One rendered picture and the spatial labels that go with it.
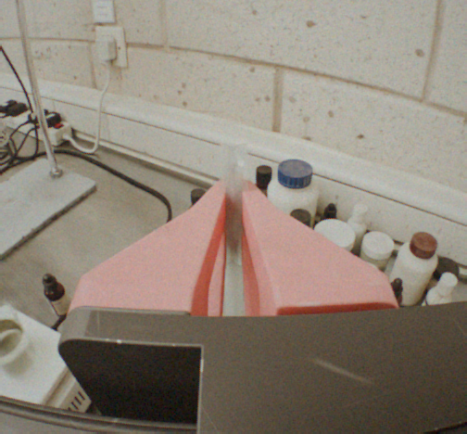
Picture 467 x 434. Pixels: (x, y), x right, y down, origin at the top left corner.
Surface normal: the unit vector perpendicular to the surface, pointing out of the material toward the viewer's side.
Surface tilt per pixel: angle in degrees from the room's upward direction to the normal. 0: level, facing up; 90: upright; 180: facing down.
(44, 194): 0
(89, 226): 0
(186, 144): 90
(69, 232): 0
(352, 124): 90
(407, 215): 90
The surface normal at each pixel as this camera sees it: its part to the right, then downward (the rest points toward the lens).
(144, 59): -0.52, 0.51
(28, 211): 0.00, -0.80
